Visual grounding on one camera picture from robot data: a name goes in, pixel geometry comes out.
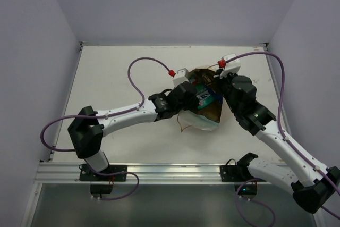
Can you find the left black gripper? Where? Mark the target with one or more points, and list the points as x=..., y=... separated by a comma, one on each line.
x=189, y=92

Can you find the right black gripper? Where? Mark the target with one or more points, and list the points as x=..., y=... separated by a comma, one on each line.
x=228, y=76

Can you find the teal Fox's candy bag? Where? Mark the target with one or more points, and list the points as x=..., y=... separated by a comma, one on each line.
x=206, y=96

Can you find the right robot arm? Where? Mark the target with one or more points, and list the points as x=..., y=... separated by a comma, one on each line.
x=309, y=181

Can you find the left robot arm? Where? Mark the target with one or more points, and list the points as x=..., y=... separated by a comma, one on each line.
x=88, y=128

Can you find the dark brown snack bag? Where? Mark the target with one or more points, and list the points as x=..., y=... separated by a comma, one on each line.
x=203, y=77

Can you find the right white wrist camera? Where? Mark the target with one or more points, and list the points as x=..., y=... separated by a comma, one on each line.
x=227, y=64

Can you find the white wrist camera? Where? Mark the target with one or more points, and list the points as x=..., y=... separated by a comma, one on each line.
x=180, y=77
x=227, y=64

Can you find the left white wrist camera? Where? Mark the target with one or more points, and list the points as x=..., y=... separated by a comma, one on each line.
x=180, y=77

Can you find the right black base bracket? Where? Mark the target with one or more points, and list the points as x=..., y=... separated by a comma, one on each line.
x=237, y=172

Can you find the black base bracket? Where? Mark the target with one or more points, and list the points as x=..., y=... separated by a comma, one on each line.
x=237, y=172
x=98, y=190

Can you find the left black base bracket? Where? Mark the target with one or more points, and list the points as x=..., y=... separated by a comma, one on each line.
x=98, y=190

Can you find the aluminium mounting rail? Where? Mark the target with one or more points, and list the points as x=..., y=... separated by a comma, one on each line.
x=176, y=173

